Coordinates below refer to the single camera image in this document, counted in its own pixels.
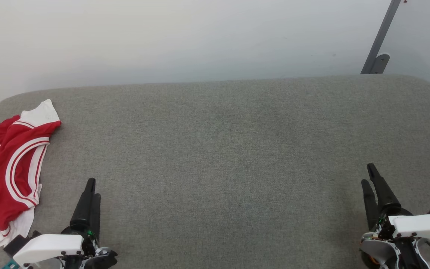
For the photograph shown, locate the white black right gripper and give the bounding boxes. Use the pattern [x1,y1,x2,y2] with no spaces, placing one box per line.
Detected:
[360,163,430,269]

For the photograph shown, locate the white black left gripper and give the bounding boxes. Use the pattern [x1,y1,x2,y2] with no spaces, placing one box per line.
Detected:
[13,178,119,269]

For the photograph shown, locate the grey metal post bracket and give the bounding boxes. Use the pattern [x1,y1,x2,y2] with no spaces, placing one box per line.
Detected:
[370,54,390,74]

